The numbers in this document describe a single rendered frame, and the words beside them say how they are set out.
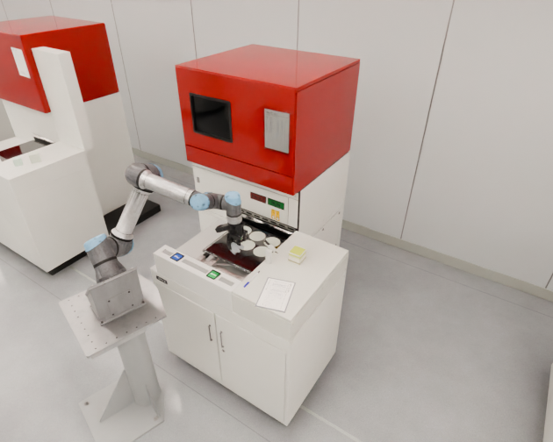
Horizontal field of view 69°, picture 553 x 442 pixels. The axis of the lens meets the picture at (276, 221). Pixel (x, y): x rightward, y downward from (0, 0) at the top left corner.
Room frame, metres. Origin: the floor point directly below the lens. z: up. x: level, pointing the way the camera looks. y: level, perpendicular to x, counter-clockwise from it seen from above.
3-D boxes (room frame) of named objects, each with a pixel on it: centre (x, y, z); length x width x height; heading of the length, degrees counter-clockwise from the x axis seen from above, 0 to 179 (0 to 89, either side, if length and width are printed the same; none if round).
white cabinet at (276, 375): (1.77, 0.17, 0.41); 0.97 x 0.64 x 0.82; 57
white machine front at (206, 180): (2.19, 0.21, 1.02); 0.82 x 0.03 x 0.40; 57
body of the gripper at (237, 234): (1.64, 0.20, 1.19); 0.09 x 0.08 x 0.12; 61
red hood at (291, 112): (2.45, 0.04, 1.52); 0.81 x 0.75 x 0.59; 57
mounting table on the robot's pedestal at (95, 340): (1.48, 0.83, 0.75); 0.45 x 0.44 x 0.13; 130
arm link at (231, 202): (1.64, 0.21, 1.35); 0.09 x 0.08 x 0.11; 72
